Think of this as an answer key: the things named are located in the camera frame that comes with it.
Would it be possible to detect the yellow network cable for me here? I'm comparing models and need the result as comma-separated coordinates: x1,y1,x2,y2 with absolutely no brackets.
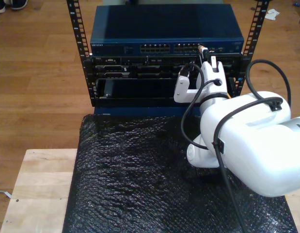
197,44,232,100

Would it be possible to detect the black rack server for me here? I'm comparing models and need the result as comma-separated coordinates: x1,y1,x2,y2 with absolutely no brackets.
90,55,242,80

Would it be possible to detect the white crumpled paper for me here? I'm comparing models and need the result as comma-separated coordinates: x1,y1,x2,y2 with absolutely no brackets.
264,9,281,21

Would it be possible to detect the blue base panel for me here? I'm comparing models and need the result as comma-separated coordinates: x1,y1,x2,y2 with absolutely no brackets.
94,106,203,117

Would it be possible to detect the black bubble-wrap mat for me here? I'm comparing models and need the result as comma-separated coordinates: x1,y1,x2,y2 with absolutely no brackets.
62,113,298,233

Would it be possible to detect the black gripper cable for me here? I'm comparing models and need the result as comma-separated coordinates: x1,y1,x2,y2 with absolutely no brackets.
211,59,292,233

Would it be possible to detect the black camera cable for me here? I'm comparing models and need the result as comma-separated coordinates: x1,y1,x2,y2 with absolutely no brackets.
180,62,222,150

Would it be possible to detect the blue network switch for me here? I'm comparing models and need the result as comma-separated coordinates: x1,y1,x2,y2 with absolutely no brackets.
90,3,245,57

